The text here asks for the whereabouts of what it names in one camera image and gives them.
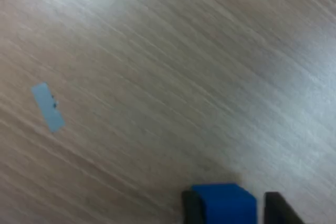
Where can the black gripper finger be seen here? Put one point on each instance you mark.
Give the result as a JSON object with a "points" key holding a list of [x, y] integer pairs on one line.
{"points": [[193, 211], [275, 213]]}

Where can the small blue cube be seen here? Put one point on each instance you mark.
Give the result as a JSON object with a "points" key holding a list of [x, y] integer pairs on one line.
{"points": [[228, 205]]}

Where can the pale blue tape piece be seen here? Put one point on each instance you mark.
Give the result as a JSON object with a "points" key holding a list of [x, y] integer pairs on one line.
{"points": [[48, 107]]}

